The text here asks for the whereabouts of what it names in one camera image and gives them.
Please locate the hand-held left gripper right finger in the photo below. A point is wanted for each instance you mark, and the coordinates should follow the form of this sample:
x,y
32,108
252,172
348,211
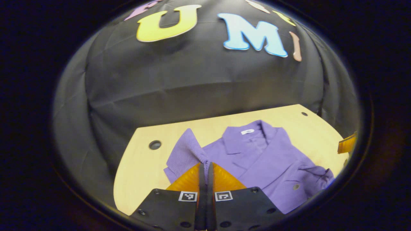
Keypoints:
x,y
210,205

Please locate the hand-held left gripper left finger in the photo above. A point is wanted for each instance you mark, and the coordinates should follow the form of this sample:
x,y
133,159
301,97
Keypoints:
x,y
200,205

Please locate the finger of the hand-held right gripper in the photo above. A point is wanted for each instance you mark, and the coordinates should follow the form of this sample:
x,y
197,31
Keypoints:
x,y
346,145

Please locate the purple knit cardigan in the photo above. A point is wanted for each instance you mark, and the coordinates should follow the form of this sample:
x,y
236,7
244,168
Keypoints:
x,y
257,160

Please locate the black backdrop cloth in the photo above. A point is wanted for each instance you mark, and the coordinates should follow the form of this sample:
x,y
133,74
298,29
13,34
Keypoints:
x,y
192,83

